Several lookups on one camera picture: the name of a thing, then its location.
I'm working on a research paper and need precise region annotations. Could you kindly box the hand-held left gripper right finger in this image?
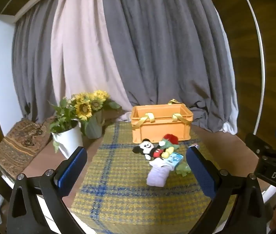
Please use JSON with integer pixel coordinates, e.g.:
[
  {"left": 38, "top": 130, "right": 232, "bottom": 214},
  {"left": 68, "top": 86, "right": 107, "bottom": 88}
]
[{"left": 185, "top": 147, "right": 268, "bottom": 234}]

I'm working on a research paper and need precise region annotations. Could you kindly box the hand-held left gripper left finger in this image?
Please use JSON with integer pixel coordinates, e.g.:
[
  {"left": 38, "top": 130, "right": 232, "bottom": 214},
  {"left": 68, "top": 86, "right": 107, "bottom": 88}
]
[{"left": 8, "top": 146, "right": 88, "bottom": 234}]

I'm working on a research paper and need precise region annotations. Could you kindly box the blue tissue pack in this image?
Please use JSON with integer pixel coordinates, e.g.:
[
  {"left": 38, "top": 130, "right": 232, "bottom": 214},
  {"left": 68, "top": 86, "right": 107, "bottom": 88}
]
[{"left": 163, "top": 152, "right": 184, "bottom": 170}]

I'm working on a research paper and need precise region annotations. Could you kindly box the orange plastic crate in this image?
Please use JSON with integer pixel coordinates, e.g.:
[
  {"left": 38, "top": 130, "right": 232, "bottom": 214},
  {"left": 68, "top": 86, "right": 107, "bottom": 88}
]
[{"left": 130, "top": 99, "right": 194, "bottom": 144}]

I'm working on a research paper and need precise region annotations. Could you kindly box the green frog toy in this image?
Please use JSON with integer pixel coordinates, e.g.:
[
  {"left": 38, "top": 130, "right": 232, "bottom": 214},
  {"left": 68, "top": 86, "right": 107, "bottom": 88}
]
[{"left": 174, "top": 162, "right": 191, "bottom": 176}]

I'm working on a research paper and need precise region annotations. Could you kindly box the white flower pot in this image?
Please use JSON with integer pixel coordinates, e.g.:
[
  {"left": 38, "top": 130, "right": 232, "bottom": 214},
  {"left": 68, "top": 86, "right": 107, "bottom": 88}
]
[{"left": 52, "top": 120, "right": 84, "bottom": 159}]

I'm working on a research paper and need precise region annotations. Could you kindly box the white sheer curtain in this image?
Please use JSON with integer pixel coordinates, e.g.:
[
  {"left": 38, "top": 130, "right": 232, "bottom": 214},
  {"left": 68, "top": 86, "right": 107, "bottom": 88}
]
[{"left": 215, "top": 10, "right": 239, "bottom": 135}]

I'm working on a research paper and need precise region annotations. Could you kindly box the white sock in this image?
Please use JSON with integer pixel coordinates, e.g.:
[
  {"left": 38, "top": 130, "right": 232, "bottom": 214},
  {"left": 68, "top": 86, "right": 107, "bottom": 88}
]
[{"left": 146, "top": 160, "right": 175, "bottom": 188}]

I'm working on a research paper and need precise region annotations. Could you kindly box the green plush with red hat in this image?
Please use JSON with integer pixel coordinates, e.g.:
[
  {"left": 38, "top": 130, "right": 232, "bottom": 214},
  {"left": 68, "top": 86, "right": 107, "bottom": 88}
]
[{"left": 159, "top": 134, "right": 180, "bottom": 152}]

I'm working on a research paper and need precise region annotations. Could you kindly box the yellow blue checked mat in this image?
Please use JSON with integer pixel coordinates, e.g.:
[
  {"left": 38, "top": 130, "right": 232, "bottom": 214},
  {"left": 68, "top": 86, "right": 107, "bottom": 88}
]
[{"left": 70, "top": 121, "right": 236, "bottom": 232}]

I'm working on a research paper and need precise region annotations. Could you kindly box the grey green vase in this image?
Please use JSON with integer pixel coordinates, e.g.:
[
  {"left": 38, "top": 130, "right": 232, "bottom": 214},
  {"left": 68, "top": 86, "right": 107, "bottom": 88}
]
[{"left": 85, "top": 110, "right": 104, "bottom": 139}]

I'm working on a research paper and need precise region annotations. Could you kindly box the green leafy plant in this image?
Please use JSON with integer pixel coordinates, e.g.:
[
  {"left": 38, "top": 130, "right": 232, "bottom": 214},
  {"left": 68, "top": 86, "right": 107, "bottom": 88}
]
[{"left": 48, "top": 97, "right": 80, "bottom": 153}]

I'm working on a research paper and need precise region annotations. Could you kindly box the black mouse plush toy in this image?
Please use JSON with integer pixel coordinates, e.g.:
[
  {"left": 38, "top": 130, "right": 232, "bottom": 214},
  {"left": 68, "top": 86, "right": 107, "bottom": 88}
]
[{"left": 132, "top": 138, "right": 171, "bottom": 161}]

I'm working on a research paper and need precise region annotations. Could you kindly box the brown patterned cushion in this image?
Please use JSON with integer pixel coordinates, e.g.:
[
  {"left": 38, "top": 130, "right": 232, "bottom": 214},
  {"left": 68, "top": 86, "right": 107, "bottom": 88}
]
[{"left": 0, "top": 118, "right": 56, "bottom": 180}]

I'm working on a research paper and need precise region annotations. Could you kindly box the sunflower bouquet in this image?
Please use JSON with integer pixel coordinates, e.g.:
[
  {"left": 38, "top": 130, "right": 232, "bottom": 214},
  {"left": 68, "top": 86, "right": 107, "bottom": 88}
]
[{"left": 70, "top": 90, "right": 122, "bottom": 128}]

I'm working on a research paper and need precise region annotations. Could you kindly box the white hoop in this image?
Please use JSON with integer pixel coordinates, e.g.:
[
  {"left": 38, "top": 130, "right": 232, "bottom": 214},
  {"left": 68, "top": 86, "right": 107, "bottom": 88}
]
[{"left": 236, "top": 0, "right": 275, "bottom": 203}]

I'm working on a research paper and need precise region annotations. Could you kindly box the pale pink curtain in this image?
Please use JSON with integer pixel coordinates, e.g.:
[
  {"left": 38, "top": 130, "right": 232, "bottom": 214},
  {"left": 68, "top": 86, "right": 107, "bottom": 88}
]
[{"left": 51, "top": 0, "right": 134, "bottom": 104}]

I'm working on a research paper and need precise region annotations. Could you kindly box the grey curtain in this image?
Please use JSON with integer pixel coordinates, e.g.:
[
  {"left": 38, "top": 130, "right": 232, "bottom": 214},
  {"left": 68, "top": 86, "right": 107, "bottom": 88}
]
[{"left": 11, "top": 0, "right": 238, "bottom": 133}]

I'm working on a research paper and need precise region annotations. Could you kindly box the white curtain rail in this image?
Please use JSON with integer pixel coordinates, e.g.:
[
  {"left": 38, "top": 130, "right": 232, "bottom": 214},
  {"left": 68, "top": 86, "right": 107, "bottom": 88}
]
[{"left": 0, "top": 0, "right": 73, "bottom": 22}]

